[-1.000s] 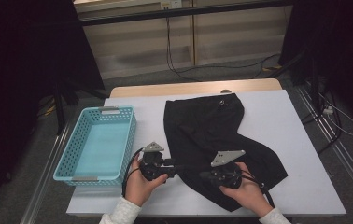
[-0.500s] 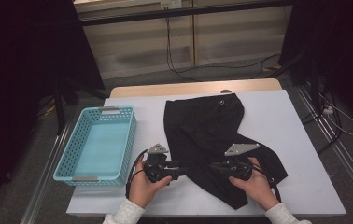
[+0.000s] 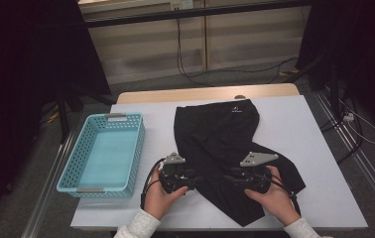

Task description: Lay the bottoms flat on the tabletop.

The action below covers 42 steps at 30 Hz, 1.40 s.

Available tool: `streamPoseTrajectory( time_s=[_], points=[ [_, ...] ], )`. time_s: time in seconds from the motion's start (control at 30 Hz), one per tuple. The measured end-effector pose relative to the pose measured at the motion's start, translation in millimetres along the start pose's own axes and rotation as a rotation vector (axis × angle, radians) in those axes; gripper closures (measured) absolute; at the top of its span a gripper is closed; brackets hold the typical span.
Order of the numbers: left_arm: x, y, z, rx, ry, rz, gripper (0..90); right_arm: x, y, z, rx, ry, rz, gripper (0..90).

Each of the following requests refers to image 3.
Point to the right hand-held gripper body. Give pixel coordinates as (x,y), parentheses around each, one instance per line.
(258,158)

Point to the white power plug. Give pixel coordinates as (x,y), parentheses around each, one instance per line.
(348,117)

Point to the yellow floor tape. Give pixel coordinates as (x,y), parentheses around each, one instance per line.
(289,71)
(52,117)

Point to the person's right hand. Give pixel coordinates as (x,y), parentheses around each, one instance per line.
(276,205)

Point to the wide black curtain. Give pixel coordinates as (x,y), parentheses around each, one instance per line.
(17,66)

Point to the black metal stand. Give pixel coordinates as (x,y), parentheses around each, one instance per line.
(334,92)

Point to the black tripod stand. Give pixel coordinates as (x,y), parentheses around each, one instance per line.
(63,115)

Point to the light blue plastic basket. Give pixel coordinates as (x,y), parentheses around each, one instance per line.
(102,158)

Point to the white wall outlet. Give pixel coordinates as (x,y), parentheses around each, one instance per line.
(181,4)

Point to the black horizontal bar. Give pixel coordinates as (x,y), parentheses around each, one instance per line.
(192,13)

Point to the narrow black curtain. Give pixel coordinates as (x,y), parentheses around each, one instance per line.
(357,39)

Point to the wooden table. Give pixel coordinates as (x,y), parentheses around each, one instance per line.
(192,94)

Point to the person's left hand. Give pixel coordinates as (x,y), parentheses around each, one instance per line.
(160,201)

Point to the black pants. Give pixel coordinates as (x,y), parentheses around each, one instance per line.
(215,132)

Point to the aluminium floor rail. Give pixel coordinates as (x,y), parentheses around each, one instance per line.
(367,168)
(48,188)

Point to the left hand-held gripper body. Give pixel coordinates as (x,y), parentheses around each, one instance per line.
(174,173)

